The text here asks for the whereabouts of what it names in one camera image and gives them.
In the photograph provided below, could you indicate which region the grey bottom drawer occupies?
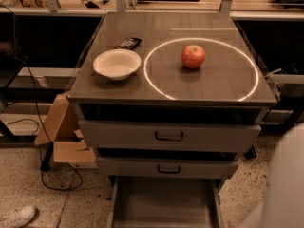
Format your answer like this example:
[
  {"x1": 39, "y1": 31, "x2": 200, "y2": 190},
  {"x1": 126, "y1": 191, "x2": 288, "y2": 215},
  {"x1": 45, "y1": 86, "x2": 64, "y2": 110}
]
[{"x1": 106, "y1": 177, "x2": 224, "y2": 228}]

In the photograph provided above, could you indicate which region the grey drawer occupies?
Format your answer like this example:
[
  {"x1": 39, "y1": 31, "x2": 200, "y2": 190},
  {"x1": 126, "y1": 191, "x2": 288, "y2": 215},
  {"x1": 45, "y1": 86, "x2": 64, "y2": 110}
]
[
  {"x1": 96, "y1": 157, "x2": 238, "y2": 180},
  {"x1": 79, "y1": 120, "x2": 261, "y2": 153},
  {"x1": 106, "y1": 177, "x2": 224, "y2": 228}
]

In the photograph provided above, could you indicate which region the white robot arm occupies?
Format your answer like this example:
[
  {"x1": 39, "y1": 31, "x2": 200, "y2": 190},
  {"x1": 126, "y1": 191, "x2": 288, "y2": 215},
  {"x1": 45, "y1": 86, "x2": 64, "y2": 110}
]
[{"x1": 238, "y1": 123, "x2": 304, "y2": 228}]

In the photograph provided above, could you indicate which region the grey drawer cabinet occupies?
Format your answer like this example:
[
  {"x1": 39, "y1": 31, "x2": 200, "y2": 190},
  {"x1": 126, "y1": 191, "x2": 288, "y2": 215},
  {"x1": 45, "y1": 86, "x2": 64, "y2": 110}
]
[{"x1": 67, "y1": 10, "x2": 279, "y2": 228}]

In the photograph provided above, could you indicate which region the grey top drawer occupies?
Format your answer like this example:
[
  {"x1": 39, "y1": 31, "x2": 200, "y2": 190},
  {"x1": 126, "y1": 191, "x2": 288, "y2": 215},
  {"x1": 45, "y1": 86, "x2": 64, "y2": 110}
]
[{"x1": 79, "y1": 120, "x2": 261, "y2": 153}]

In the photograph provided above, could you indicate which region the grey middle drawer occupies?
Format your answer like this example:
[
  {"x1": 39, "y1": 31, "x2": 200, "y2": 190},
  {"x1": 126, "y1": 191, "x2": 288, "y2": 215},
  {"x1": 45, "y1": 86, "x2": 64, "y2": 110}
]
[{"x1": 96, "y1": 157, "x2": 238, "y2": 180}]

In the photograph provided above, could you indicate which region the white bowl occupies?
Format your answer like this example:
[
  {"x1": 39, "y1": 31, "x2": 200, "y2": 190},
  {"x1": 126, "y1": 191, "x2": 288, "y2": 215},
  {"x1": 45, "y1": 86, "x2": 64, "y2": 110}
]
[{"x1": 93, "y1": 49, "x2": 142, "y2": 81}]

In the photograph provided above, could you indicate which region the red apple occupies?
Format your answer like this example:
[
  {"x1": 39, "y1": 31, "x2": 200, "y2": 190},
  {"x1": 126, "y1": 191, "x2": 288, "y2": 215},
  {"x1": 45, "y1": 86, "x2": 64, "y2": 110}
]
[{"x1": 181, "y1": 45, "x2": 206, "y2": 69}]

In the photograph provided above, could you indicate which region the black snack bar wrapper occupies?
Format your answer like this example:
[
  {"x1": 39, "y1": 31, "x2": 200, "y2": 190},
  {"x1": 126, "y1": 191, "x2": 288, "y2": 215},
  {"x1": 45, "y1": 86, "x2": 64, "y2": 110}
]
[{"x1": 115, "y1": 37, "x2": 142, "y2": 50}]

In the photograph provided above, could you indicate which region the cardboard box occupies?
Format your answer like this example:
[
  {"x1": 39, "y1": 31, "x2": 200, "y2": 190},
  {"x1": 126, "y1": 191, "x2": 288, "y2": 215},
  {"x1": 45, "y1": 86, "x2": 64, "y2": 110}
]
[{"x1": 34, "y1": 93, "x2": 97, "y2": 171}]

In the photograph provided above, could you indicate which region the white sneaker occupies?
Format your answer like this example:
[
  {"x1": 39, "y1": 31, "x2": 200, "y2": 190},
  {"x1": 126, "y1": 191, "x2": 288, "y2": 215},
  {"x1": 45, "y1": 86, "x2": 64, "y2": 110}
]
[{"x1": 0, "y1": 205, "x2": 36, "y2": 228}]

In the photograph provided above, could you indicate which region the black floor cable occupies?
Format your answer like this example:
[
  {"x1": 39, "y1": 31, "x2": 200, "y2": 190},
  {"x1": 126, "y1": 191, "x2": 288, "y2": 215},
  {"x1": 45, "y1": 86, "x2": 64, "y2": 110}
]
[{"x1": 0, "y1": 3, "x2": 85, "y2": 192}]

